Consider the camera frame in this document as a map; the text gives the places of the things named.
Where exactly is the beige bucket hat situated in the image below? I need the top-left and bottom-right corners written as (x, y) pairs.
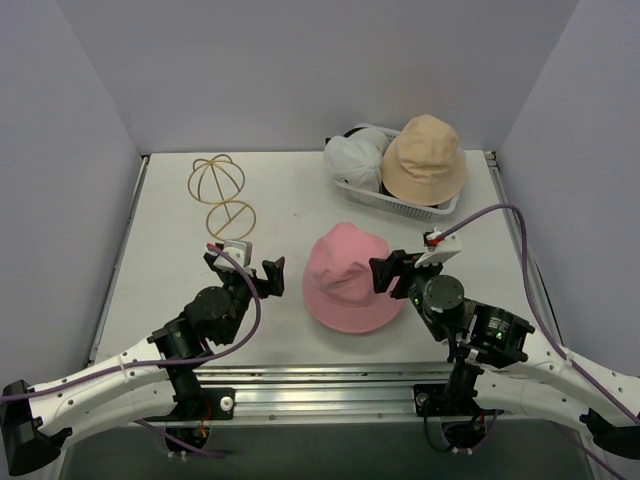
top-left (381, 114), bottom-right (467, 206)

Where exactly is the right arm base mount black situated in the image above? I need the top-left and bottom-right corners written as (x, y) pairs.
top-left (412, 383), bottom-right (481, 418)

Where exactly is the aluminium rail frame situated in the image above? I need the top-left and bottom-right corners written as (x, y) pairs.
top-left (47, 362), bottom-right (596, 431)

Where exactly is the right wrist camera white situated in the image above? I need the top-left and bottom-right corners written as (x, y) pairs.
top-left (414, 229), bottom-right (462, 268)

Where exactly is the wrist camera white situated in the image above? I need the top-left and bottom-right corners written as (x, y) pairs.
top-left (414, 229), bottom-right (462, 268)
top-left (214, 240), bottom-right (253, 272)

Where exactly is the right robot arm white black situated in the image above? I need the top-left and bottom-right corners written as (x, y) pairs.
top-left (369, 242), bottom-right (639, 460)

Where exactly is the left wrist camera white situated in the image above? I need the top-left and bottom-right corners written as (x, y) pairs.
top-left (214, 240), bottom-right (253, 272)

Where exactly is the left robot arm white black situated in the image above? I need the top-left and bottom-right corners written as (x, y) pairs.
top-left (1, 244), bottom-right (285, 476)

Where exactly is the gold wire hat stand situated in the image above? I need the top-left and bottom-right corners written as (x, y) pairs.
top-left (186, 153), bottom-right (257, 242)

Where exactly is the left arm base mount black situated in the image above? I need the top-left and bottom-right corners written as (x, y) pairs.
top-left (165, 387), bottom-right (236, 421)

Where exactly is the white plastic basket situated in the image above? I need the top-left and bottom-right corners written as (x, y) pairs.
top-left (325, 137), bottom-right (460, 221)

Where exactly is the pink bucket hat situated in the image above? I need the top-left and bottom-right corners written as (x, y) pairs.
top-left (302, 222), bottom-right (402, 334)

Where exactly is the white baseball cap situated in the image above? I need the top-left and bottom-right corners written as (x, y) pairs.
top-left (323, 136), bottom-right (383, 192)

